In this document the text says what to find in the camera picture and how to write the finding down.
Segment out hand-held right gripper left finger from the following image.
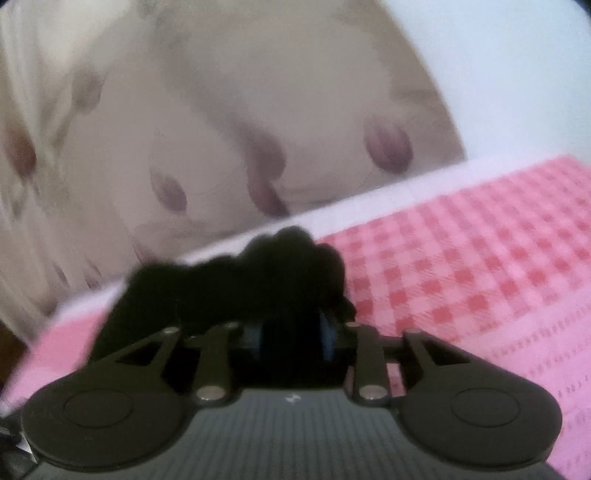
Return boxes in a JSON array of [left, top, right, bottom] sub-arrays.
[[99, 322, 266, 408]]

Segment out pink checked bed sheet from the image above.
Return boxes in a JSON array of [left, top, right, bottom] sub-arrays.
[[0, 154, 591, 480]]

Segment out black small garment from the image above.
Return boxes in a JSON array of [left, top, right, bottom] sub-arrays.
[[90, 226, 357, 389]]

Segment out beige floral curtain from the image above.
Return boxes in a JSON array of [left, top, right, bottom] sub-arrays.
[[0, 0, 468, 344]]

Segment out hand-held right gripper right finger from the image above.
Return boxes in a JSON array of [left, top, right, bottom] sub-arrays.
[[318, 314, 483, 408]]

